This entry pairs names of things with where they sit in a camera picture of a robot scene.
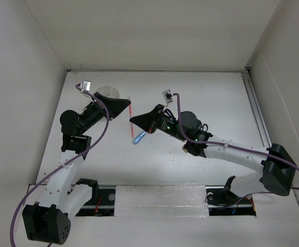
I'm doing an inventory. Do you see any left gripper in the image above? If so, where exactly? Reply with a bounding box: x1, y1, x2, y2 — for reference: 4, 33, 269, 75
79, 92, 131, 134

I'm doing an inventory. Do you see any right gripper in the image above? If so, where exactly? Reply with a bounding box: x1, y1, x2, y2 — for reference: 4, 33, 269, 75
131, 103, 187, 142

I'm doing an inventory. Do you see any red and white pen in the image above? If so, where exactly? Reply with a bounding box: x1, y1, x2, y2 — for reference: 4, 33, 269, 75
128, 96, 134, 140

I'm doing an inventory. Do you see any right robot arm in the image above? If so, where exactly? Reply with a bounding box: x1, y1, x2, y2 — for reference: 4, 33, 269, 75
130, 104, 295, 205

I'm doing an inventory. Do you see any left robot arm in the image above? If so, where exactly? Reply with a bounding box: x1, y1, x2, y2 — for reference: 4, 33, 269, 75
22, 91, 131, 245

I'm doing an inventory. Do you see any white round divided container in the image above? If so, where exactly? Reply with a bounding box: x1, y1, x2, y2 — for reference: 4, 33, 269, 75
94, 86, 119, 109

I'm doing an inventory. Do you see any blue transparent capped item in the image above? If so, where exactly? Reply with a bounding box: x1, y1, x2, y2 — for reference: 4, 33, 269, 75
132, 131, 146, 145

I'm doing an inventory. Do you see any white front panel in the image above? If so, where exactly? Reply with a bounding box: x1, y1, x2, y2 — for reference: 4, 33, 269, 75
114, 185, 209, 218

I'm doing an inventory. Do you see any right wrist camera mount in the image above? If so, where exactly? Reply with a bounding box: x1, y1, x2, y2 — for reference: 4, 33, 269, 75
162, 90, 174, 109

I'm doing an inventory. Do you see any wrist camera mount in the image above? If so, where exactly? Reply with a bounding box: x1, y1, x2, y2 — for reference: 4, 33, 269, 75
79, 80, 91, 97
162, 90, 174, 109

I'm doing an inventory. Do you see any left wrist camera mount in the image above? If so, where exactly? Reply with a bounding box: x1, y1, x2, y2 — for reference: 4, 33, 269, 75
79, 80, 91, 97

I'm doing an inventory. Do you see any aluminium rail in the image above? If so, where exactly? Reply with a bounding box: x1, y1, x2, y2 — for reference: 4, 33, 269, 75
240, 67, 272, 148

